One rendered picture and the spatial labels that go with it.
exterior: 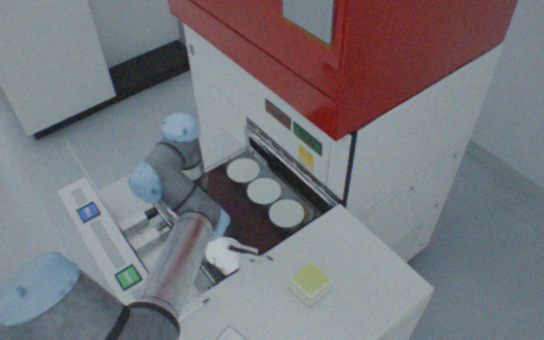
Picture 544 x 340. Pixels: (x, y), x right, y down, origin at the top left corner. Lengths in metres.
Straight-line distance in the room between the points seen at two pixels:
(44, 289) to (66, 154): 2.48
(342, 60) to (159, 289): 0.55
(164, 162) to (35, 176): 2.14
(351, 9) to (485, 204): 2.01
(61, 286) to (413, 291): 0.83
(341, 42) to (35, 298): 0.68
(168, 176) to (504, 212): 2.14
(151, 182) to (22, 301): 0.39
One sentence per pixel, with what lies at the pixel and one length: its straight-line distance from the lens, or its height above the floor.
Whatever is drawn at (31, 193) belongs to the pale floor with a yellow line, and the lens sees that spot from 2.96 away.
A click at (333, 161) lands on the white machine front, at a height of 1.09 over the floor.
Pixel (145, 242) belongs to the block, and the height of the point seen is 0.91.
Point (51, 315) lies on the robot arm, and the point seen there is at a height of 1.47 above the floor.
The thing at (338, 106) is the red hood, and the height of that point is 1.33.
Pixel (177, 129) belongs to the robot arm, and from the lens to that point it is 0.97.
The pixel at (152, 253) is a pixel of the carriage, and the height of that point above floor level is 0.88.
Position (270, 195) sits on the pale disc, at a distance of 1.41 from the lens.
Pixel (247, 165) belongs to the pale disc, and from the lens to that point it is 1.49.
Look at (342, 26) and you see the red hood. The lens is 0.92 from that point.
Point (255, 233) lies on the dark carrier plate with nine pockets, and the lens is 1.33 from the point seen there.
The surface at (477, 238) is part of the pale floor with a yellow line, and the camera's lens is 2.60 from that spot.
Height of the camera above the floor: 1.99
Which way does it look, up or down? 46 degrees down
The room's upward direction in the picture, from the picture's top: 1 degrees counter-clockwise
